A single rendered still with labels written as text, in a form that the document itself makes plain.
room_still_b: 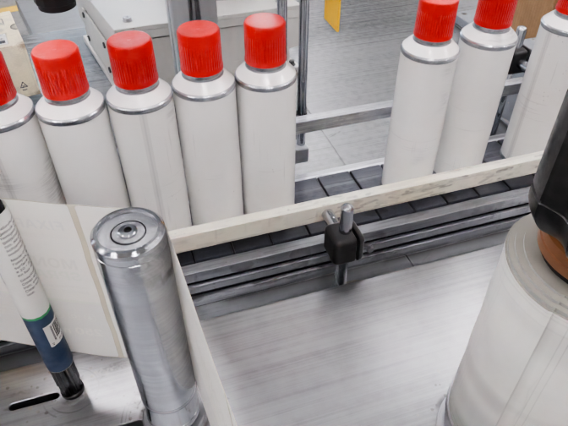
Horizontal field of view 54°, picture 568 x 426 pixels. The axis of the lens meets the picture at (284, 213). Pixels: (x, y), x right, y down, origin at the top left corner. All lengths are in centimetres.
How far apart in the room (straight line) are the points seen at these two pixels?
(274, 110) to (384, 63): 52
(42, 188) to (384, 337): 30
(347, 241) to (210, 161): 14
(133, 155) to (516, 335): 31
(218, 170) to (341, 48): 56
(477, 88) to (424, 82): 7
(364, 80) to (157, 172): 51
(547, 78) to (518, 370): 37
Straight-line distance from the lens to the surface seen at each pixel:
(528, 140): 66
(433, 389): 46
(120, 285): 30
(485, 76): 57
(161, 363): 35
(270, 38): 45
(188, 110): 46
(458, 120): 59
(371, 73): 94
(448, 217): 61
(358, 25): 110
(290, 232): 55
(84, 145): 46
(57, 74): 44
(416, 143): 56
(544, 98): 64
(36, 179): 49
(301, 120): 56
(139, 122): 45
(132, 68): 44
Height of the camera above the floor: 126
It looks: 42 degrees down
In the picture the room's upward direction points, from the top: straight up
